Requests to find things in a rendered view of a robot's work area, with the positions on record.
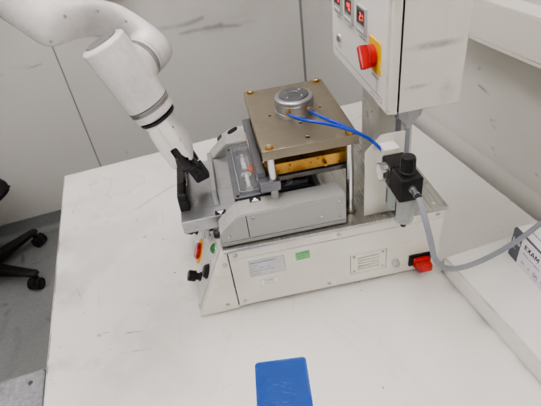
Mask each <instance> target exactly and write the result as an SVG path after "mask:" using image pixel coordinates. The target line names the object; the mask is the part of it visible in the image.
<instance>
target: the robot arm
mask: <svg viewBox="0 0 541 406"><path fill-rule="evenodd" d="M0 18H1V19H3V20H5V21H6V22H8V23H9V24H10V25H11V26H13V27H15V28H16V29H18V30H19V31H21V32H22V33H23V34H25V35H27V36H28V37H30V38H31V39H33V40H34V41H36V42H37V43H39V44H42V45H44V46H47V47H55V46H58V45H61V44H65V43H67V42H69V41H72V40H75V39H80V38H85V37H100V38H98V39H97V40H95V41H94V42H93V43H91V44H90V45H89V46H88V47H87V48H86V50H85V52H84V54H83V57H84V59H85V61H86V62H87V63H88V65H89V66H90V67H91V69H92V70H93V71H94V72H95V73H96V74H97V76H98V77H99V78H100V79H101V81H102V82H103V84H104V85H105V86H106V88H107V89H108V90H109V91H110V92H111V93H112V94H113V96H114V97H115V98H116V100H117V101H118V102H119V104H120V105H121V106H122V108H123V109H124V110H125V111H126V112H127V113H128V115H129V116H130V117H131V119H132V120H133V121H134V123H135V124H136V125H137V126H140V127H141V128H143V129H147V132H148V134H149V136H150V137H151V139H152V141H153V142H154V144H155V146H156V147H157V148H158V149H159V151H160V152H161V154H162V155H163V157H164V158H165V160H166V161H167V162H168V163H169V165H170V166H171V168H173V169H176V168H177V160H179V162H180V164H181V165H182V167H183V168H184V170H185V171H186V172H187V171H188V172H189V173H190V174H191V176H192V177H193V179H194V180H195V181H196V182H197V183H200V182H201V181H203V180H206V179H207V178H209V171H208V169H207V168H206V167H205V166H204V164H203V163H202V162H201V160H198V159H199V157H198V156H197V154H196V153H195V152H194V150H193V145H192V137H191V135H190V134H189V133H188V131H187V129H186V128H185V126H184V125H183V123H182V122H181V121H180V120H179V119H178V117H177V116H176V115H175V113H174V112H173V110H174V106H173V104H172V99H171V97H170V95H169V93H168V92H167V91H166V90H165V88H164V87H163V86H162V84H161V83H160V82H159V78H158V74H159V72H160V71H161V70H162V69H163V68H164V67H165V65H166V64H167V63H168V61H169V60H170V59H171V54H172V48H171V44H170V42H169V41H168V39H167V38H166V37H165V36H164V35H163V34H162V33H161V32H160V31H159V30H158V29H156V28H155V27H153V26H152V25H151V24H150V23H148V22H147V21H146V20H144V19H143V18H141V17H140V16H138V15H137V14H135V13H134V12H132V11H131V10H128V9H127V8H125V7H124V6H120V5H118V4H116V3H113V2H107V1H103V0H0ZM197 160H198V161H197Z"/></svg>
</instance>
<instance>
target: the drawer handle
mask: <svg viewBox="0 0 541 406"><path fill-rule="evenodd" d="M187 174H188V171H187V172H186V171H185V170H184V168H183V167H182V165H181V164H180V162H179V160H177V168H176V180H177V200H178V203H179V207H180V211H181V212H184V211H188V210H190V204H189V201H188V178H187Z"/></svg>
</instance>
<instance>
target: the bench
mask: <svg viewBox="0 0 541 406"><path fill-rule="evenodd" d="M410 153H413V154H414V155H415V156H416V167H417V168H418V169H419V170H420V171H421V172H422V173H423V175H424V176H425V177H426V178H427V180H428V181H429V182H430V184H431V185H432V186H433V188H434V189H435V190H436V191H437V192H438V193H439V195H440V196H441V197H442V198H443V200H444V201H445V202H446V204H447V205H448V209H446V210H445V211H444V221H443V227H442V232H441V238H440V248H439V254H438V259H439V260H440V262H441V263H443V264H444V260H445V258H447V257H449V256H452V255H456V254H459V253H461V252H464V251H468V250H471V249H473V248H476V247H480V246H483V245H486V244H489V243H492V242H496V241H498V240H501V239H504V238H508V237H510V236H513V233H514V228H515V227H518V226H525V225H529V224H533V223H537V222H538V221H537V220H536V219H534V218H533V217H532V216H531V215H530V214H528V213H527V212H526V211H524V210H523V209H522V208H520V207H519V206H518V205H516V204H515V203H514V202H513V201H512V200H510V199H509V198H508V197H506V196H505V195H504V194H502V193H501V192H500V191H498V190H497V189H496V188H495V187H494V186H493V185H491V184H490V183H488V182H487V181H486V180H484V179H483V178H482V177H480V176H479V175H478V174H476V173H475V172H474V171H473V170H472V169H471V168H469V167H468V166H466V165H465V164H464V163H462V162H461V161H460V160H458V159H457V158H456V157H455V156H454V155H452V154H451V153H450V152H449V151H447V150H446V149H444V148H443V147H442V146H440V145H439V144H438V143H437V142H436V141H435V140H433V139H432V138H430V137H429V136H428V135H426V134H425V133H424V132H422V131H421V130H420V129H419V128H418V127H417V126H415V125H414V124H412V133H411V152H410ZM195 246H196V244H195V234H193V235H191V234H185V233H184V229H183V227H182V224H181V211H180V207H179V203H178V200H177V180H176V169H173V168H171V166H170V165H169V163H168V162H167V161H166V160H165V158H164V157H163V155H162V154H161V152H157V153H154V154H150V155H145V156H141V157H138V158H134V159H129V160H125V161H122V162H118V163H115V164H109V165H106V166H103V167H99V168H94V169H90V170H87V171H83V172H78V173H74V174H71V175H67V176H64V190H63V199H62V208H61V216H60V233H59V242H58V251H57V260H56V277H55V286H54V294H53V303H52V320H51V328H50V338H49V347H48V356H47V372H46V381H45V390H44V399H43V406H257V398H256V382H255V364H256V363H261V362H267V361H274V360H280V359H286V358H298V357H305V358H306V361H307V366H308V376H309V382H310V387H311V393H312V402H313V406H541V383H540V382H539V381H538V380H537V379H536V378H535V377H534V375H533V374H532V373H531V372H530V371H529V370H528V369H527V367H526V366H525V365H524V364H523V363H522V361H521V360H520V359H519V358H518V357H517V356H516V355H515V353H514V352H513V351H512V350H511V349H510V348H509V347H508V345H507V344H505V343H504V341H503V340H502V339H501V338H500V337H499V336H498V334H497V333H496V332H495V331H494V330H493V329H492V327H491V326H490V325H489V324H488V323H487V322H486V321H485V319H484V318H483V317H482V316H481V315H480V313H479V312H478V311H477V310H476V309H475V308H474V307H473V306H472V305H471V304H470V303H469V302H468V300H467V299H466V298H465V297H464V296H463V295H462V294H461V292H460V291H459V290H458V289H457V288H456V286H455V285H454V284H453V283H452V282H451V281H450V280H449V278H448V277H447V276H446V275H445V274H444V273H443V270H442V269H440V268H438V267H437V266H436V265H433V266H432V270H431V271H426V272H421V273H419V272H418V270H417V269H412V270H409V271H401V272H397V273H394V274H389V275H382V276H379V277H374V278H370V279H366V280H359V281H355V282H351V283H347V284H340V285H336V286H332V287H328V288H321V289H317V290H313V291H309V292H302V293H298V294H294V295H290V296H283V297H279V298H274V299H271V300H264V301H259V302H256V303H252V304H244V305H241V308H239V309H232V310H228V311H224V312H220V313H213V314H209V315H205V316H201V315H200V309H199V298H198V284H197V280H196V281H195V282H194V281H188V280H187V276H188V271H189V270H193V271H196V259H195V257H194V251H195Z"/></svg>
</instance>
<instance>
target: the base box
mask: <svg viewBox="0 0 541 406"><path fill-rule="evenodd" d="M444 211H445V210H441V211H437V212H433V213H427V217H428V220H429V223H430V227H431V230H432V236H433V239H434V243H435V247H436V254H437V257H438V254H439V248H440V238H441V232H442V227H443V221H444ZM433 265H435V264H434V263H433V261H432V257H431V254H430V251H429V246H428V243H427V237H426V234H425V230H424V227H423V221H422V218H421V215H417V216H414V218H413V222H412V223H410V224H407V225H406V226H405V227H401V226H400V224H399V223H397V222H396V221H395V220H393V221H389V222H382V223H378V224H373V225H369V226H362V227H358V228H353V229H349V230H342V231H337V232H333V233H329V234H322V235H318V236H314V237H310V238H302V239H298V240H294V241H290V242H282V243H278V244H274V245H269V246H263V247H259V248H254V249H250V250H246V251H239V252H234V253H230V254H226V255H223V251H222V245H221V250H220V253H219V255H218V258H217V262H216V265H215V268H214V270H213V273H212V276H211V279H210V281H209V285H208V288H207V291H206V293H205V296H204V299H203V302H202V305H201V307H200V315H201V316H205V315H209V314H213V313H220V312H224V311H228V310H232V309H239V308H241V305H247V304H252V303H256V302H259V301H264V300H271V299H274V298H279V297H283V296H290V295H294V294H298V293H302V292H309V291H313V290H317V289H321V288H328V287H332V286H336V285H340V284H347V283H351V282H355V281H359V280H366V279H370V278H374V277H379V276H385V275H389V274H394V273H397V272H401V271H409V270H412V269H417V270H418V272H419V273H421V272H426V271H431V270H432V266H433Z"/></svg>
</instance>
